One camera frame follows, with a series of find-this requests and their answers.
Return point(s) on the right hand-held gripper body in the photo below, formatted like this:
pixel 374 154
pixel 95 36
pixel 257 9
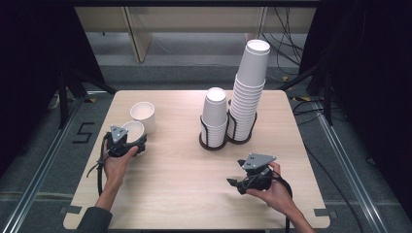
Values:
pixel 257 174

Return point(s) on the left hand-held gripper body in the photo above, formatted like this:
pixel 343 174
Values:
pixel 118 140

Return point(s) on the single white paper cup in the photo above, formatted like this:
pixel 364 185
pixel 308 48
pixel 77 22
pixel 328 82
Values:
pixel 144 115
pixel 135 131

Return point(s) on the black double cup holder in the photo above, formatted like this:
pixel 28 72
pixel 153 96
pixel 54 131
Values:
pixel 212 149

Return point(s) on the short stack of white paper cups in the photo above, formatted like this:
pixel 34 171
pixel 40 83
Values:
pixel 213 111

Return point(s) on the tall stack of white paper cups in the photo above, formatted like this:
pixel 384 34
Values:
pixel 249 84

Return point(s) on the person's right hand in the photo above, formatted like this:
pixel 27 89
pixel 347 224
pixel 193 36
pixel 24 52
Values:
pixel 275 194

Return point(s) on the person's left hand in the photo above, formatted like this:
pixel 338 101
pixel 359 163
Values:
pixel 115 168

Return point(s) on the black metal stand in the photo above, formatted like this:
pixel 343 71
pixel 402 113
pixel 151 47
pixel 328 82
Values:
pixel 63 97
pixel 327 97

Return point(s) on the black tape tab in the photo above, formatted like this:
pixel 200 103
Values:
pixel 71 209
pixel 324 212

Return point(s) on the beige wooden cabinet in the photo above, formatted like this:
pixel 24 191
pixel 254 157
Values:
pixel 142 45

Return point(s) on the black curtain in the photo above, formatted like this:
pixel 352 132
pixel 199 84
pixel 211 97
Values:
pixel 32 64
pixel 372 81

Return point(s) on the metal floor rail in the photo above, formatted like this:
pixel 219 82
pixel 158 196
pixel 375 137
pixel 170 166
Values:
pixel 350 168
pixel 42 171

